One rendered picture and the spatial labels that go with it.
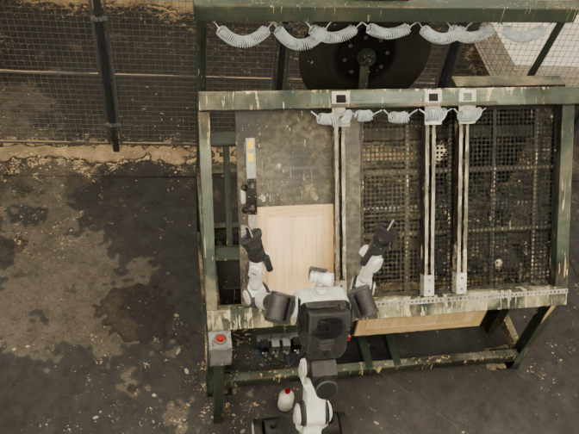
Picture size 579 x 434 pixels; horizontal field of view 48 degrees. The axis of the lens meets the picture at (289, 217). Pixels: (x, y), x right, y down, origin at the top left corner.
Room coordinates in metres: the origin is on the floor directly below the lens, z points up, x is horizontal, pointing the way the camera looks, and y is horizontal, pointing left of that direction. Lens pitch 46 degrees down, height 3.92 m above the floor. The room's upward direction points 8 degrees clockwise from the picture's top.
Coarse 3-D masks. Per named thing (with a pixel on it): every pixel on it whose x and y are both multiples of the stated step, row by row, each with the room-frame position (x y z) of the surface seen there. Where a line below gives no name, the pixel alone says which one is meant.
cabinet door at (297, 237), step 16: (272, 208) 2.52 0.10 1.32; (288, 208) 2.54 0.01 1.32; (304, 208) 2.56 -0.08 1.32; (320, 208) 2.58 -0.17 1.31; (272, 224) 2.47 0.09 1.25; (288, 224) 2.49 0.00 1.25; (304, 224) 2.51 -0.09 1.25; (320, 224) 2.53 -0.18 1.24; (272, 240) 2.42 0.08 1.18; (288, 240) 2.43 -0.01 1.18; (304, 240) 2.45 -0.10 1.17; (320, 240) 2.47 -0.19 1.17; (272, 256) 2.36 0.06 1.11; (288, 256) 2.38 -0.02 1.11; (304, 256) 2.40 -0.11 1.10; (320, 256) 2.42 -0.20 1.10; (272, 272) 2.30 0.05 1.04; (288, 272) 2.32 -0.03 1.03; (304, 272) 2.34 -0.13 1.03; (272, 288) 2.25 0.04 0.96; (288, 288) 2.26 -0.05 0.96
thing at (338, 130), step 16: (336, 112) 2.86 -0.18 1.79; (336, 128) 2.84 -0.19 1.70; (336, 144) 2.79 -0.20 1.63; (336, 160) 2.73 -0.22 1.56; (336, 176) 2.68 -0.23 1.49; (336, 192) 2.62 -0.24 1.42; (336, 208) 2.57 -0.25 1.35; (336, 224) 2.51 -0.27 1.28; (336, 240) 2.46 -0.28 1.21; (336, 256) 2.40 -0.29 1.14; (336, 272) 2.34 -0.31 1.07
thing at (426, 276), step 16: (432, 128) 2.97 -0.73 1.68; (432, 144) 2.91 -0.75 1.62; (432, 160) 2.86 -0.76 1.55; (432, 176) 2.80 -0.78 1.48; (432, 192) 2.75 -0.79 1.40; (432, 208) 2.69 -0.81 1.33; (432, 224) 2.63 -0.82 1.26; (432, 240) 2.58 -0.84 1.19; (432, 256) 2.52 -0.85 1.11; (432, 272) 2.46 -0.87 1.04; (432, 288) 2.40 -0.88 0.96
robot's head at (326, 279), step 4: (312, 272) 2.02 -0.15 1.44; (316, 272) 2.02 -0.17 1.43; (320, 272) 2.03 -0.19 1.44; (312, 276) 2.00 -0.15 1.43; (316, 276) 2.00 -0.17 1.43; (320, 276) 2.00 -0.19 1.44; (324, 276) 1.99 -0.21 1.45; (328, 276) 1.99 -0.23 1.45; (332, 276) 1.99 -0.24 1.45; (312, 280) 1.99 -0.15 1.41; (316, 280) 1.99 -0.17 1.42; (320, 280) 1.99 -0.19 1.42; (324, 280) 1.98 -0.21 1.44; (328, 280) 1.98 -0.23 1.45; (332, 280) 1.99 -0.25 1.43; (316, 284) 1.99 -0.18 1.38; (320, 284) 1.98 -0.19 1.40; (324, 284) 1.97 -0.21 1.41; (328, 284) 1.97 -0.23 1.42; (332, 284) 1.98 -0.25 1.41; (316, 288) 1.97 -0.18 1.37; (320, 288) 1.97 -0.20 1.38; (324, 288) 1.97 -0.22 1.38
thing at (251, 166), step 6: (246, 138) 2.72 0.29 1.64; (252, 138) 2.72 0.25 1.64; (246, 144) 2.70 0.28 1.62; (246, 150) 2.68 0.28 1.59; (252, 150) 2.68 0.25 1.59; (246, 156) 2.66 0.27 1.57; (246, 162) 2.64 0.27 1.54; (252, 162) 2.64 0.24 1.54; (246, 168) 2.62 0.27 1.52; (252, 168) 2.62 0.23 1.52; (246, 174) 2.60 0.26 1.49; (252, 174) 2.60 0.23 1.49; (246, 180) 2.59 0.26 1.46; (246, 192) 2.56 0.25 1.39; (252, 216) 2.46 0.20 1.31; (252, 222) 2.44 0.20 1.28; (252, 228) 2.42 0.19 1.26
